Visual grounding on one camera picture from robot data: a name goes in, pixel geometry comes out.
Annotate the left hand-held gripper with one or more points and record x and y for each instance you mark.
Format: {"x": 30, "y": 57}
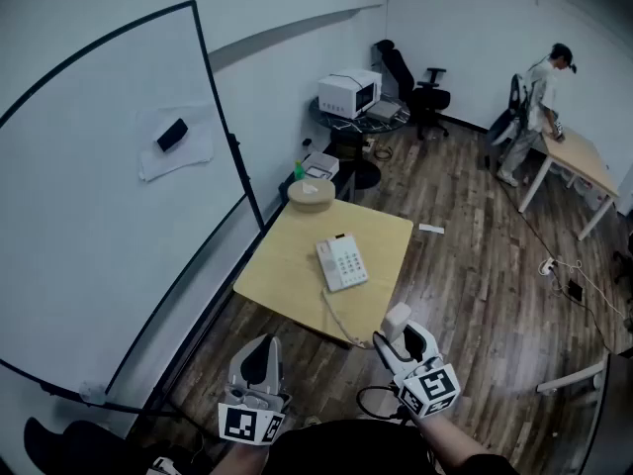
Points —
{"x": 247, "y": 421}

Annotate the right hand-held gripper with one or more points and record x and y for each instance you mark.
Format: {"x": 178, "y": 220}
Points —
{"x": 429, "y": 388}

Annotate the person's left forearm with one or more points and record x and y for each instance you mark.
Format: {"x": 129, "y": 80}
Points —
{"x": 242, "y": 460}

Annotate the person's right forearm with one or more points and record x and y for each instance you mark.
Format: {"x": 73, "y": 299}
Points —
{"x": 452, "y": 446}

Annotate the white desk telephone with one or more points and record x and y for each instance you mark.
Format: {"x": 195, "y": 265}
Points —
{"x": 343, "y": 265}

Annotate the light wooden table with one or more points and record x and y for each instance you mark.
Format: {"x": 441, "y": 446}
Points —
{"x": 287, "y": 270}

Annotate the person's black clothing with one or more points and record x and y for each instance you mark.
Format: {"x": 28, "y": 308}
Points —
{"x": 356, "y": 446}

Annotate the white paper strip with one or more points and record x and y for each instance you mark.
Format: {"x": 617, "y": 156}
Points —
{"x": 431, "y": 228}

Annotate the white bar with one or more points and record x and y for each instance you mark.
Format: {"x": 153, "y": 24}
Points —
{"x": 569, "y": 379}

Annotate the round wooden tissue box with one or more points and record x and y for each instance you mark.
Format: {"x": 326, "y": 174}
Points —
{"x": 311, "y": 197}

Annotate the low black cabinet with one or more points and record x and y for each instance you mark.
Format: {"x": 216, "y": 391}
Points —
{"x": 341, "y": 186}

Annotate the black power adapter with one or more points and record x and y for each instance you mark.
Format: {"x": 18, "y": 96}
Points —
{"x": 575, "y": 289}

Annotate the green bottle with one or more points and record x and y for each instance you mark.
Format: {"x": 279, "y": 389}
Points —
{"x": 299, "y": 171}

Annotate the white box device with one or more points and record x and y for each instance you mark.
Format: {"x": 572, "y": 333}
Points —
{"x": 320, "y": 163}

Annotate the white paper sheets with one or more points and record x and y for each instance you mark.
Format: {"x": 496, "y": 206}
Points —
{"x": 198, "y": 154}

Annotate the black framed whiteboard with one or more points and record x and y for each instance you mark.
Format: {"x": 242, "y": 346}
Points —
{"x": 84, "y": 225}

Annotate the black swivel chair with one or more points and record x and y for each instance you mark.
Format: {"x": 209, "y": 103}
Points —
{"x": 624, "y": 260}

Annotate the round dark table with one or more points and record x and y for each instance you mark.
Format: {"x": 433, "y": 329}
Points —
{"x": 346, "y": 123}

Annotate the white boxes under table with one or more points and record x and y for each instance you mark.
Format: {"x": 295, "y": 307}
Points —
{"x": 591, "y": 193}

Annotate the flat grey device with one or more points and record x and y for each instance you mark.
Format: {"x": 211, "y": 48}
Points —
{"x": 384, "y": 110}

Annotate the black whiteboard eraser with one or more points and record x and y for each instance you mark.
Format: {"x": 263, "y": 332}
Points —
{"x": 172, "y": 135}

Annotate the black office chair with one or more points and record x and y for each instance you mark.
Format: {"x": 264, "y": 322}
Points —
{"x": 427, "y": 99}

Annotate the black and white backpack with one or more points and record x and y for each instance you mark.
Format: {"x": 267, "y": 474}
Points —
{"x": 509, "y": 117}

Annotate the wooden table with white legs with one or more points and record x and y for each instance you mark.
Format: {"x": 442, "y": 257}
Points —
{"x": 583, "y": 159}

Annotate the white microwave oven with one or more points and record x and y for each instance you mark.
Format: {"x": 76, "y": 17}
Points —
{"x": 343, "y": 92}

